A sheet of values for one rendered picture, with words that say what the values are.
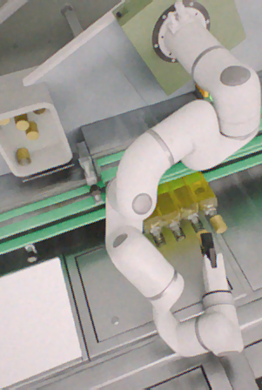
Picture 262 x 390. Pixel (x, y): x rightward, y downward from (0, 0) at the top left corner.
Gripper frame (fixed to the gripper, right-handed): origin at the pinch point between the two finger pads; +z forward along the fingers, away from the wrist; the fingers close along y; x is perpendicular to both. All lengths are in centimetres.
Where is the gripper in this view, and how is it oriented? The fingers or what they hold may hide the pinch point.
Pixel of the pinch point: (206, 243)
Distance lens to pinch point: 104.4
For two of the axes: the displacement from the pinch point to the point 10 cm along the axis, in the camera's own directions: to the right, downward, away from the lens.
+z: -0.8, -8.0, 6.0
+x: -9.9, 1.1, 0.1
